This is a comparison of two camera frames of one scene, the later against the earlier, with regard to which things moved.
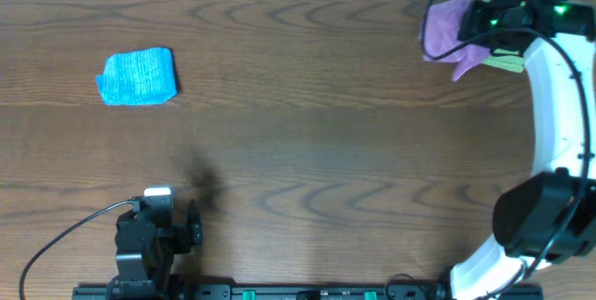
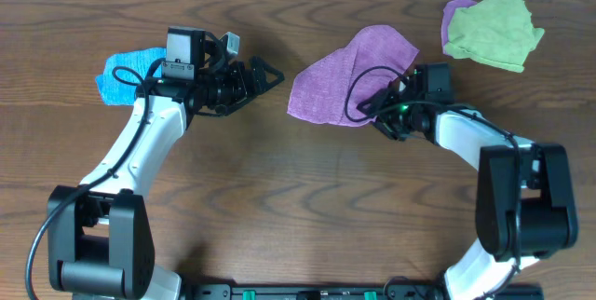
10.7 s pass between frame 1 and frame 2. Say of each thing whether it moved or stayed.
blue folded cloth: stayed
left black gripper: moved
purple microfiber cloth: moved
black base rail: stayed
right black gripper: moved
